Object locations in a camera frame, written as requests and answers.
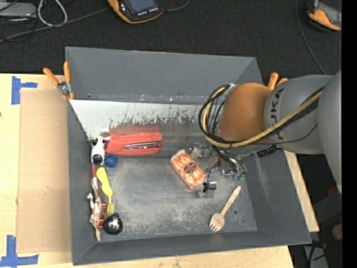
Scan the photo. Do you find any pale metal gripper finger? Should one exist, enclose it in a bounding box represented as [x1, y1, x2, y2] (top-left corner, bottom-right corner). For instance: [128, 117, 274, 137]
[198, 179, 218, 198]
[191, 143, 213, 159]

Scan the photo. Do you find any orange and white packet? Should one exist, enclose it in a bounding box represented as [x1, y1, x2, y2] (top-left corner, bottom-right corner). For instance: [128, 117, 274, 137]
[170, 149, 206, 192]

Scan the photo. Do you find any wooden fork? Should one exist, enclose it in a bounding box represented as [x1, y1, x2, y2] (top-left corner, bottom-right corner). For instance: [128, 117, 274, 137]
[209, 185, 242, 232]

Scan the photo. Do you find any grey metal bin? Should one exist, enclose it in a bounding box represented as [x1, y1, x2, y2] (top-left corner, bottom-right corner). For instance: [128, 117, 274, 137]
[64, 46, 312, 265]

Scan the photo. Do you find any red stapler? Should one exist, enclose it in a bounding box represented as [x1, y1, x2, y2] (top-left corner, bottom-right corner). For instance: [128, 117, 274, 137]
[103, 131, 163, 156]

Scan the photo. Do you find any blue ball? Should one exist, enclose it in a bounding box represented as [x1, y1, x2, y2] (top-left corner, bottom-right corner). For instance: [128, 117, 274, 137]
[104, 154, 118, 169]

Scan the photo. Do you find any yellow plastic spoon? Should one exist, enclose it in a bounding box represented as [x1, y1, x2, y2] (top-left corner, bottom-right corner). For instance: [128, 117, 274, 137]
[96, 166, 116, 216]

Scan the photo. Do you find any black and white toy animal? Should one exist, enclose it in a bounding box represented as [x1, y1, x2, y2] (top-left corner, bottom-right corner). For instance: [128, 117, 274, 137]
[89, 136, 107, 166]

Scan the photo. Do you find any black and white ball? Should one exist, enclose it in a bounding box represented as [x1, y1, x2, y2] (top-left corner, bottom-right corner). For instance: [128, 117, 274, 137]
[103, 213, 123, 236]

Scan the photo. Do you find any pale pink toy animal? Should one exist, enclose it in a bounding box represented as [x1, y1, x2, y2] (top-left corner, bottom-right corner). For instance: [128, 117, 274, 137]
[86, 177, 105, 242]

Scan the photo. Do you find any brown cardboard board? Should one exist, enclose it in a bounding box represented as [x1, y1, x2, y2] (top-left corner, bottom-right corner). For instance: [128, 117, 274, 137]
[16, 89, 72, 253]

